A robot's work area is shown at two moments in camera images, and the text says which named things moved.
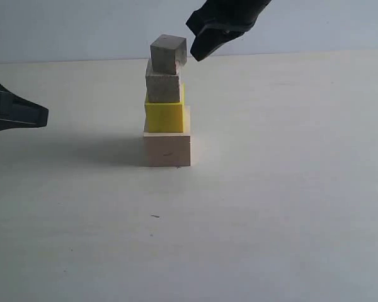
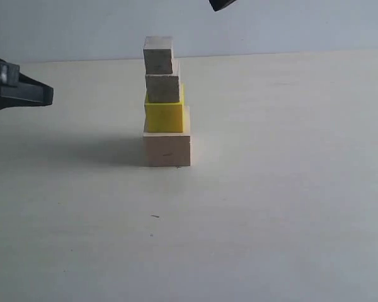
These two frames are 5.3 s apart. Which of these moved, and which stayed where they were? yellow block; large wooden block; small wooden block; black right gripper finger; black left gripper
Moved: small wooden block; black left gripper; black right gripper finger
Stayed: large wooden block; yellow block
